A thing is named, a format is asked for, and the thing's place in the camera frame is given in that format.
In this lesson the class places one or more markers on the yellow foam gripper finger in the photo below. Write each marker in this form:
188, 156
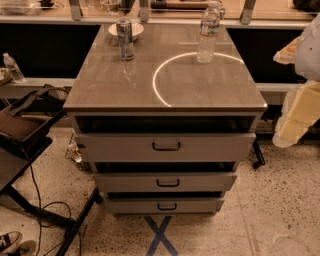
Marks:
300, 110

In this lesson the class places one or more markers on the clear plastic water bottle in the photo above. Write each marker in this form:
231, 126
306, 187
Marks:
209, 28

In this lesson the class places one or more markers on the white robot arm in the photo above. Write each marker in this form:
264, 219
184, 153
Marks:
304, 53

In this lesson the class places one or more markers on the small water bottle on shelf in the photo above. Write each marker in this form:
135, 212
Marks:
13, 68

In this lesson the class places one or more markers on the top grey drawer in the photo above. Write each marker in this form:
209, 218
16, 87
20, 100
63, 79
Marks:
221, 147

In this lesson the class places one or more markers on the grey drawer cabinet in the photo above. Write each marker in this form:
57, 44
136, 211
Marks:
164, 90

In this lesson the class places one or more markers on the white ceramic bowl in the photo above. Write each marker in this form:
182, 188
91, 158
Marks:
137, 29

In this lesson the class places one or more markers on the silver drink can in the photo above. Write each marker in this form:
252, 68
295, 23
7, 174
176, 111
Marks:
124, 34

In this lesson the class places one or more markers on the bottom grey drawer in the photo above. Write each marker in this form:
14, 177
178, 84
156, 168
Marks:
164, 206

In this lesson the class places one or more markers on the black side table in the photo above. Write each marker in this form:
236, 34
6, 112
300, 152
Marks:
36, 186

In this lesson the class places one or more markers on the black and white sneaker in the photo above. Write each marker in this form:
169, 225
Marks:
9, 243

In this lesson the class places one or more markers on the brown bag with strap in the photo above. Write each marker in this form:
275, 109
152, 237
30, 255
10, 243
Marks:
19, 134

